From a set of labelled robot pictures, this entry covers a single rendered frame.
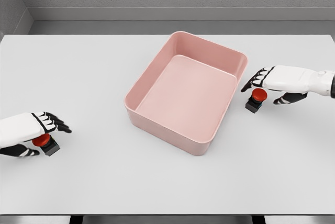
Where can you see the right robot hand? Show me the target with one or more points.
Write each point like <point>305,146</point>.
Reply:
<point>285,80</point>

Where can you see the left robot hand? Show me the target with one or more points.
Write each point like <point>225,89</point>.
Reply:
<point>23,128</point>

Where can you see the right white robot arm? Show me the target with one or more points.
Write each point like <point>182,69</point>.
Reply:
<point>325,82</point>

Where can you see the pink rectangular basket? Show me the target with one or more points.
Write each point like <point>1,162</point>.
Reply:
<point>188,95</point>

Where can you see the red button industrial switch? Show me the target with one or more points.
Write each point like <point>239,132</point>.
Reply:
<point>257,98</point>
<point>45,142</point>

